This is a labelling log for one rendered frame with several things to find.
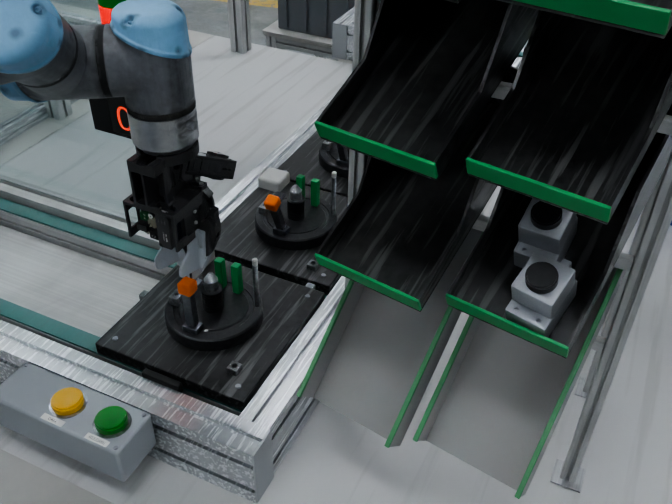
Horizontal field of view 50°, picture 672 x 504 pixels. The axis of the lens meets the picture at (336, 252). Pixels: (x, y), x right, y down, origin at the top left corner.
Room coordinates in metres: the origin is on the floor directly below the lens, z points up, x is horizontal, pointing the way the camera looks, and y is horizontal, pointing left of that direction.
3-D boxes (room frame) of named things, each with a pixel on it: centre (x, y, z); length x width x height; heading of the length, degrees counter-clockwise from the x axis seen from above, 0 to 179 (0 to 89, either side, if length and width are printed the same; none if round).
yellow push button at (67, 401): (0.61, 0.34, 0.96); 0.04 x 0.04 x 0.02
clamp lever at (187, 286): (0.74, 0.19, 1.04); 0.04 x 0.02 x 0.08; 156
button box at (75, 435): (0.61, 0.34, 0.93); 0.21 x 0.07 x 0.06; 66
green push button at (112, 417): (0.59, 0.28, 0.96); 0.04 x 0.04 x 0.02
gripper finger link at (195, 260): (0.72, 0.18, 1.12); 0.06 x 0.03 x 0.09; 156
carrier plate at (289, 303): (0.78, 0.17, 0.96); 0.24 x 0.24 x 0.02; 66
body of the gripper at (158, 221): (0.72, 0.20, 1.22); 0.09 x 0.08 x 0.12; 156
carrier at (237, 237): (1.01, 0.07, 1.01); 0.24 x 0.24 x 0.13; 66
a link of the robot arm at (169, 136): (0.73, 0.19, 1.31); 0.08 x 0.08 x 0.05
